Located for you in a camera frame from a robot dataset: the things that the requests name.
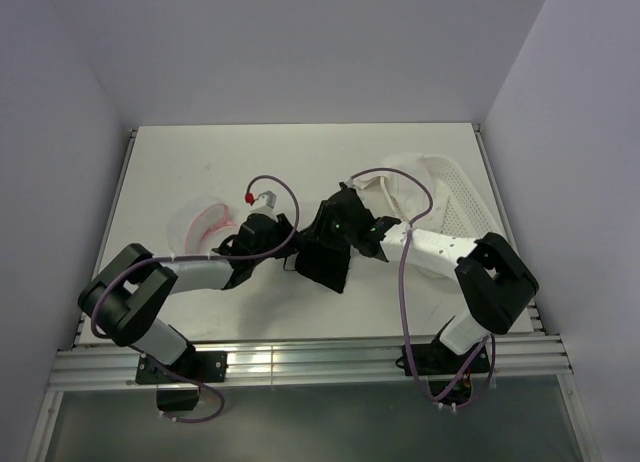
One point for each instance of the black bra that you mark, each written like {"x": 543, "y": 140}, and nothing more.
{"x": 325, "y": 263}

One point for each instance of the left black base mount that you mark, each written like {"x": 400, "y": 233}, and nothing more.
{"x": 201, "y": 366}

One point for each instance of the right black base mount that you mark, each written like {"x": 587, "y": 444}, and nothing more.
{"x": 434, "y": 359}

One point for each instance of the white mesh laundry bag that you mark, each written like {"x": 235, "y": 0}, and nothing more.
{"x": 196, "y": 222}

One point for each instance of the white garment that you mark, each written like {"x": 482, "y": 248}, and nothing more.
{"x": 391, "y": 194}

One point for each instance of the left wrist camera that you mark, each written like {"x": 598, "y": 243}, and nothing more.
{"x": 263, "y": 204}

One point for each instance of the white perforated plastic basket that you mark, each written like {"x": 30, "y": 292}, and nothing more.
{"x": 467, "y": 215}

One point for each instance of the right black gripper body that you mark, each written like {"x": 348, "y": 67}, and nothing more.
{"x": 328, "y": 229}

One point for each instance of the aluminium mounting rail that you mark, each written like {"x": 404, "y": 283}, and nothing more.
{"x": 107, "y": 367}

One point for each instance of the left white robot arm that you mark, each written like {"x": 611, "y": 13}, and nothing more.
{"x": 123, "y": 301}

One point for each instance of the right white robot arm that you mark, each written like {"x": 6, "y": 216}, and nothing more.
{"x": 495, "y": 283}

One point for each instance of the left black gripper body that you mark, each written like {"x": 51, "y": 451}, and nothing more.
{"x": 280, "y": 243}

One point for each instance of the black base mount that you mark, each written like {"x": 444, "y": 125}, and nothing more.
{"x": 434, "y": 359}
{"x": 201, "y": 366}

